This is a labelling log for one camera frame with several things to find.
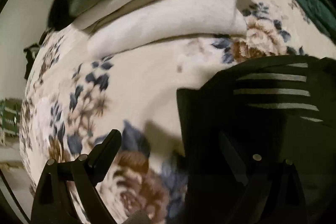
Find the black knit garment white stripes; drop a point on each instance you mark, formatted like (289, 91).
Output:
(281, 108)

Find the white folded fleece cloth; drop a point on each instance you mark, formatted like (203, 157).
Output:
(167, 19)

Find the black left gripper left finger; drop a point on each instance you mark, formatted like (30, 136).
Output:
(52, 202)

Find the floral print bed blanket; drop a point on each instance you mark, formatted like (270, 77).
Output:
(73, 100)

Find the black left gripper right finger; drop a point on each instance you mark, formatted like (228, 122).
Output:
(258, 191)

